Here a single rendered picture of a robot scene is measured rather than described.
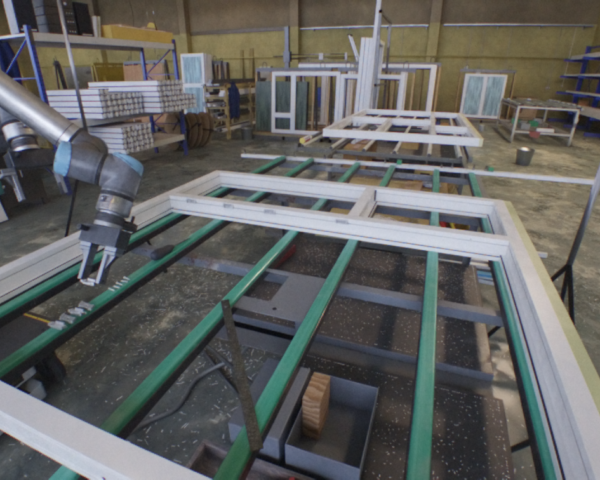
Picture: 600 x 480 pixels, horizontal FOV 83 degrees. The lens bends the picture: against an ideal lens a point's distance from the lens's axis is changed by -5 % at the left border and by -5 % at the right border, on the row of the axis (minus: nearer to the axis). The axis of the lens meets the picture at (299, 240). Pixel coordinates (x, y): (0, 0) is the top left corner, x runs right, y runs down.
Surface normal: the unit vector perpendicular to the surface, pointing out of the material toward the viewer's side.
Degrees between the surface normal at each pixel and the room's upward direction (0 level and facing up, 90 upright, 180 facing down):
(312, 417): 90
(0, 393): 0
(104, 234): 53
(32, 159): 66
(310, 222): 90
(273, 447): 90
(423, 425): 0
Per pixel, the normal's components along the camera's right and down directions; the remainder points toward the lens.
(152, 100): -0.34, 0.40
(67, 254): 0.94, 0.15
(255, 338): 0.00, -0.90
